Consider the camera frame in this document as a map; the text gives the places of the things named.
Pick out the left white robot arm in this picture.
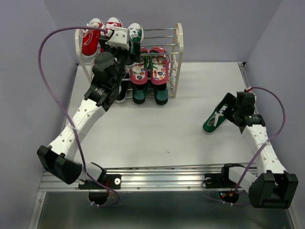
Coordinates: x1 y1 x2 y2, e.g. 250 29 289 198
37 42 140 188

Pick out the cream shoe shelf with rods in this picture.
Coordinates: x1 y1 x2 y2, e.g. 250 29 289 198
74 22 183 99

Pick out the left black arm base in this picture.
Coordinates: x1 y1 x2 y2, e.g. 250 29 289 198
78 162 122 190

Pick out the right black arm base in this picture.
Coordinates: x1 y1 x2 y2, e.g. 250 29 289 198
202 163 245 189

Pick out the left red canvas sneaker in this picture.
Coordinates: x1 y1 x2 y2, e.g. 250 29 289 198
81 18 103 59

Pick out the green loafer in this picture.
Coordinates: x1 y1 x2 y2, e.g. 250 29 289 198
132 83 147 104
153 83 168 105

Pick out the red canvas sneaker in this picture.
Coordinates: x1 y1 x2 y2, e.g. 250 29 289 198
81 18 103 59
98 17 122 40

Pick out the right red canvas sneaker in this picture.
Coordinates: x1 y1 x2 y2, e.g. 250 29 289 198
98 17 122 40

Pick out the green sneaker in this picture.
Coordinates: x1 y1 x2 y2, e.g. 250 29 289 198
126 22 144 69
202 102 228 134

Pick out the right black canvas sneaker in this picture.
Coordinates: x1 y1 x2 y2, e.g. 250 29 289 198
115 80 129 103

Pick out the pink sandal back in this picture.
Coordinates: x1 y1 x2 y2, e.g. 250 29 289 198
149 46 170 85

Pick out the pink sandal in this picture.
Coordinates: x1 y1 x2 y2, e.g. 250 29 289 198
149 46 170 85
130 55 149 85

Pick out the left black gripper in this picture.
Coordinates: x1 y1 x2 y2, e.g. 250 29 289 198
99 35 140 87

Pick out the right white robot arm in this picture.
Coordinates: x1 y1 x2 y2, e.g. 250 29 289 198
217 92 298 209

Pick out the aluminium rail frame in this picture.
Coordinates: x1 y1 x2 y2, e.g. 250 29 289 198
38 62 293 192

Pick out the pink sandal front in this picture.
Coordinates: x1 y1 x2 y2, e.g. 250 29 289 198
130 55 149 85

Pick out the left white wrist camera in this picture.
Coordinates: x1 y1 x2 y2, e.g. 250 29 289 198
108 27 130 50

